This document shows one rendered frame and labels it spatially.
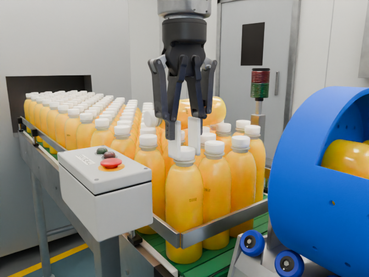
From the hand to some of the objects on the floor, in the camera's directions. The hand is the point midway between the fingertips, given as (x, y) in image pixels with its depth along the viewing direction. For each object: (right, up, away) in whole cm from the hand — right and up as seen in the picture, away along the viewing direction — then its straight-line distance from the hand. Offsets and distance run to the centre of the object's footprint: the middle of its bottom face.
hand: (184, 138), depth 55 cm
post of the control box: (-15, -111, +26) cm, 115 cm away
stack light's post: (+26, -98, +77) cm, 128 cm away
